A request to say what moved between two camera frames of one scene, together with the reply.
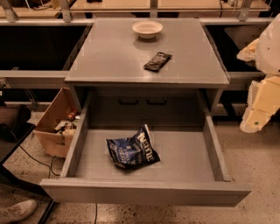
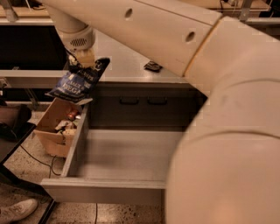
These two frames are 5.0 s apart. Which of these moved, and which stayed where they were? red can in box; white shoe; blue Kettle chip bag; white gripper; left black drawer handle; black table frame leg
Moved: blue Kettle chip bag; white gripper
Stayed: left black drawer handle; white shoe; red can in box; black table frame leg
